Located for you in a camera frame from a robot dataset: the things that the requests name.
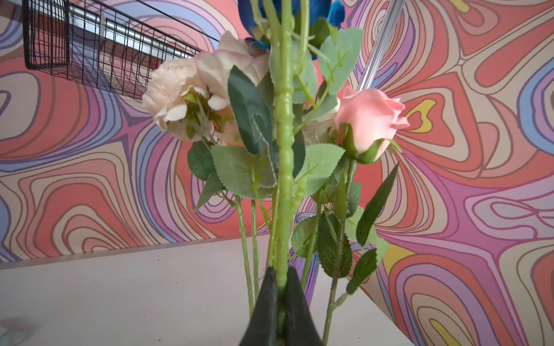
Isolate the light pink rose stem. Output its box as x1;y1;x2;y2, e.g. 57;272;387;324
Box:
320;89;408;345

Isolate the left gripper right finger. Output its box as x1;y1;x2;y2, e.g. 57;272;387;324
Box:
284;267;323;346

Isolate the cream rose stem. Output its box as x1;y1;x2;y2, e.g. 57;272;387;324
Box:
141;29;271;317

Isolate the blue purple glass vase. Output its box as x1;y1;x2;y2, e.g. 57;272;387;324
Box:
289;212;320;306

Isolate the black wire basket back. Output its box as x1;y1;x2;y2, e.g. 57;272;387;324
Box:
22;1;201;99

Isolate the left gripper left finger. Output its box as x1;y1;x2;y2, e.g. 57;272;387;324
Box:
239;267;278;346

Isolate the blue rose stem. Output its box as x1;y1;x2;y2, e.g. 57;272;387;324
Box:
237;0;346;53

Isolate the white rose stem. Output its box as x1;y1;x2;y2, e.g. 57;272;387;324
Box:
291;97;340;286

